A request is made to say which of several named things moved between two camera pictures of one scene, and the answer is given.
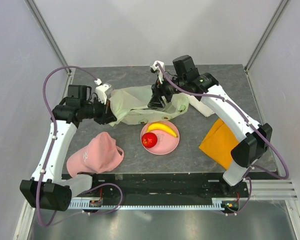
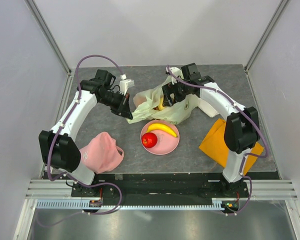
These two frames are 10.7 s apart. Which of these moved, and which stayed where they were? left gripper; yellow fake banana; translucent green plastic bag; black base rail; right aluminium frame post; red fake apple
Moved: translucent green plastic bag; left gripper
Stayed: yellow fake banana; red fake apple; black base rail; right aluminium frame post
